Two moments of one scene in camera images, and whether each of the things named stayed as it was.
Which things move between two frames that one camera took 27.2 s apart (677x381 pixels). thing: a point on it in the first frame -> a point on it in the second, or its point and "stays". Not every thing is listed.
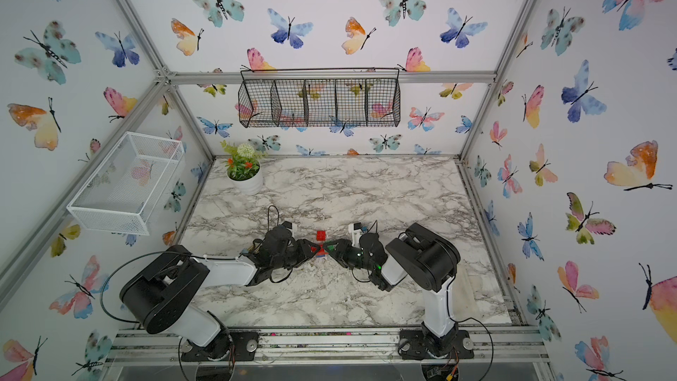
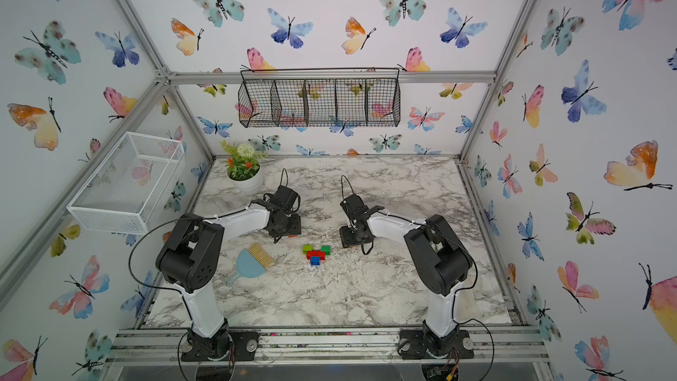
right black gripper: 342,249 -> 345,238
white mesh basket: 119,195 stays
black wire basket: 368,97 stays
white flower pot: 249,186 stays
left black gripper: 303,250 -> 296,230
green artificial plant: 243,161 stays
